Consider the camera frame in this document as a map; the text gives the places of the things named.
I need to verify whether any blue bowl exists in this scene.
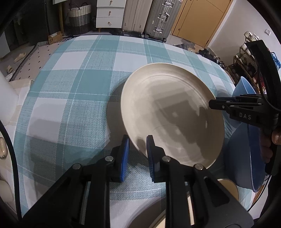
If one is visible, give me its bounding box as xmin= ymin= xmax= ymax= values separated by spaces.
xmin=232 ymin=76 xmax=256 ymax=96
xmin=224 ymin=123 xmax=265 ymax=192

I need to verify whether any large cream plate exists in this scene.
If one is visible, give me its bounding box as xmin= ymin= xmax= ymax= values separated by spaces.
xmin=120 ymin=63 xmax=224 ymax=168

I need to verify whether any small cream plate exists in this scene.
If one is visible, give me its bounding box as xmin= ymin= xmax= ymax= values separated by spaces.
xmin=217 ymin=179 xmax=239 ymax=200

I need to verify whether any right human hand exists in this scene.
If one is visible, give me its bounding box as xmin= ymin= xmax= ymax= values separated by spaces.
xmin=260 ymin=130 xmax=280 ymax=163

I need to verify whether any shoe rack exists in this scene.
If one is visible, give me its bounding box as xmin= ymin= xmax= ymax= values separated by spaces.
xmin=227 ymin=31 xmax=260 ymax=93

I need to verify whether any teal plaid tablecloth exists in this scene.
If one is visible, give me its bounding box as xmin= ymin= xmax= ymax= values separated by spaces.
xmin=13 ymin=35 xmax=253 ymax=228

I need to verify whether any wooden door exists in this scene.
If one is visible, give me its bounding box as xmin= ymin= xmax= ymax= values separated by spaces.
xmin=171 ymin=0 xmax=232 ymax=47

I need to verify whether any silver suitcase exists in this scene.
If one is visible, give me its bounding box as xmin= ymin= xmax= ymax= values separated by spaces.
xmin=144 ymin=0 xmax=182 ymax=42

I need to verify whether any beige plaid tablecloth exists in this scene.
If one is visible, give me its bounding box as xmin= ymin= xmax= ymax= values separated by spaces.
xmin=1 ymin=79 xmax=31 ymax=212

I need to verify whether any beige earbuds case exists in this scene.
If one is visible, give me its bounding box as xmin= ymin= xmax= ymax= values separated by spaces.
xmin=0 ymin=137 xmax=8 ymax=160

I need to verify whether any white electric kettle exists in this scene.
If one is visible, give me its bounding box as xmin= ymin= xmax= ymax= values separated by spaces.
xmin=0 ymin=72 xmax=18 ymax=125

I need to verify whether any beige suitcase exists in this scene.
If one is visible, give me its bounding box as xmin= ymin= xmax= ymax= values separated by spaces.
xmin=122 ymin=0 xmax=152 ymax=33

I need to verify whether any small cardboard box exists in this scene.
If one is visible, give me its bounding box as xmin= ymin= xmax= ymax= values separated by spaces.
xmin=48 ymin=31 xmax=62 ymax=45

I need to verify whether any white drawer desk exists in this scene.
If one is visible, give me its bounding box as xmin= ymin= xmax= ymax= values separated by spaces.
xmin=96 ymin=0 xmax=126 ymax=29

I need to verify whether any woven laundry basket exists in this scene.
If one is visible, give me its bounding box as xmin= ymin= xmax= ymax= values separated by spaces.
xmin=68 ymin=2 xmax=92 ymax=36

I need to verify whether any black cable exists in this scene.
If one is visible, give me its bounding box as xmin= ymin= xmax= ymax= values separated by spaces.
xmin=0 ymin=119 xmax=23 ymax=220

